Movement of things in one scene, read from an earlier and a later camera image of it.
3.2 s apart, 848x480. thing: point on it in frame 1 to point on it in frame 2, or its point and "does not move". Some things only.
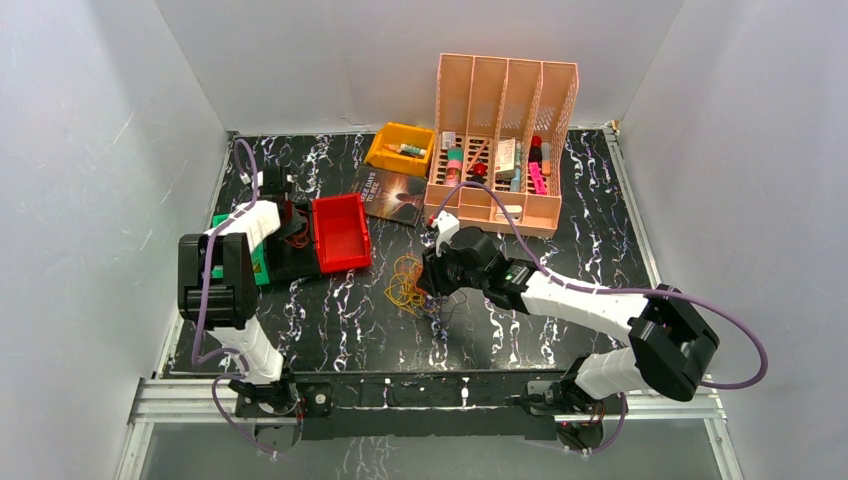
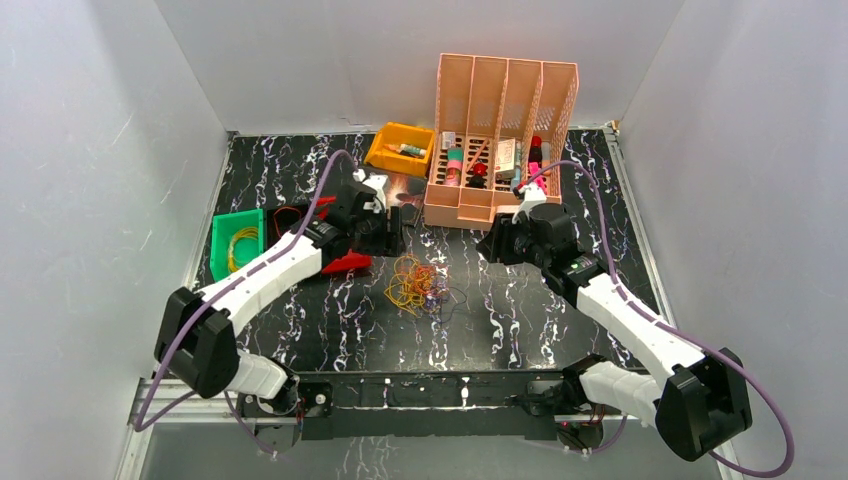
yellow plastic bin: (402, 147) does not move
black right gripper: (432, 278) to (498, 240)
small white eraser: (448, 140) does not move
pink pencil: (479, 150) does not move
